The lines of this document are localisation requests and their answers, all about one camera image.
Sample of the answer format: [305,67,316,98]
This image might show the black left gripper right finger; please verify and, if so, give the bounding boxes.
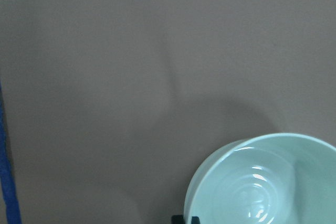
[191,216,201,224]

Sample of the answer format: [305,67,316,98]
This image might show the light green ceramic bowl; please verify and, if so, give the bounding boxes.
[183,133,335,223]

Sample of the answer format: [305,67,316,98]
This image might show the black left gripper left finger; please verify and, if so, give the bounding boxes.
[171,215,185,224]

